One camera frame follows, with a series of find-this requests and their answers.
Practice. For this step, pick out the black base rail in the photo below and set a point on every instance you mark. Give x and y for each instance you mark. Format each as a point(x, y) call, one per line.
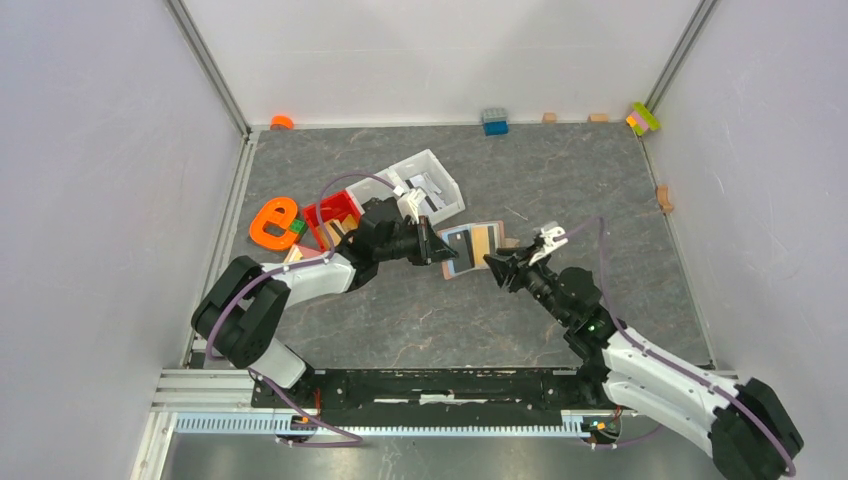
point(449, 397)

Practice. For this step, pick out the pink square card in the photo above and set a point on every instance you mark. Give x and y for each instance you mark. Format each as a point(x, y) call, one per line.
point(299, 253)

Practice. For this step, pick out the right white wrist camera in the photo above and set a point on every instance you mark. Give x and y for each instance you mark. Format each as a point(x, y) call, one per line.
point(549, 237)

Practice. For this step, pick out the white middle plastic bin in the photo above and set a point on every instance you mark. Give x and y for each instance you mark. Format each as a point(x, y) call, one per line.
point(369, 189)

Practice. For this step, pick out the curved wooden piece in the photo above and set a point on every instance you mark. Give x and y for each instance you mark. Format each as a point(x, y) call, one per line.
point(663, 199)

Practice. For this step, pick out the white plastic bin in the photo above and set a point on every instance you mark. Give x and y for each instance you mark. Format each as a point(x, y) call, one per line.
point(369, 189)
point(442, 195)

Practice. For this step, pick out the red plastic bin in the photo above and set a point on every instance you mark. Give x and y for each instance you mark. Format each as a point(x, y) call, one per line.
point(336, 206)

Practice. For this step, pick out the tan leather card holder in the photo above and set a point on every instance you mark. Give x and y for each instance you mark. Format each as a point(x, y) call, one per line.
point(479, 263)

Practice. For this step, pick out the gold striped credit card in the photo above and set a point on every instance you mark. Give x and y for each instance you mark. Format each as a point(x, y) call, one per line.
point(484, 238)

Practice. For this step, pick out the orange tape dispenser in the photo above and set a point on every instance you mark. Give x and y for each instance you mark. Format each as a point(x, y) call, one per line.
point(269, 228)

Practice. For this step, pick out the green pink toy block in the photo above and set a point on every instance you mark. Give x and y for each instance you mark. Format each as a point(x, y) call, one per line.
point(641, 120)

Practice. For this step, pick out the tan item in red bin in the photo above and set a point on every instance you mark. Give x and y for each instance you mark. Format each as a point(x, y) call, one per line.
point(332, 231)

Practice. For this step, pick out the orange round cap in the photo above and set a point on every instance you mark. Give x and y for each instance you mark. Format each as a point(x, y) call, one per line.
point(281, 122)

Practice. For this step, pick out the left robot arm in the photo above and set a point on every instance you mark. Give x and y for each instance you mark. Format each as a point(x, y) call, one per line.
point(240, 315)

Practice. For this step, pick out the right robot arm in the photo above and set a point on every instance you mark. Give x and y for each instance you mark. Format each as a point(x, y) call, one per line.
point(742, 427)

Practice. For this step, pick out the blue grey toy block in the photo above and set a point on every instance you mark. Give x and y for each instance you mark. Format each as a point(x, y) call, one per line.
point(494, 121)

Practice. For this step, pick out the small green block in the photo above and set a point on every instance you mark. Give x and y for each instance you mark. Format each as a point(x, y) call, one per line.
point(297, 227)

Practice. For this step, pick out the white far plastic bin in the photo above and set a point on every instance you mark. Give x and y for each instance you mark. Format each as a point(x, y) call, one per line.
point(442, 195)

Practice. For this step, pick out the light blue cable comb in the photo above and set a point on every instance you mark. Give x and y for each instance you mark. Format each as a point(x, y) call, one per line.
point(292, 425)

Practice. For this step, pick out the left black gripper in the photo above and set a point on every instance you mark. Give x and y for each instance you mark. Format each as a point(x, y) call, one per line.
point(430, 247)

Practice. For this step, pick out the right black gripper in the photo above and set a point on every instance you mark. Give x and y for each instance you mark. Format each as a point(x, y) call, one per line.
point(517, 262)

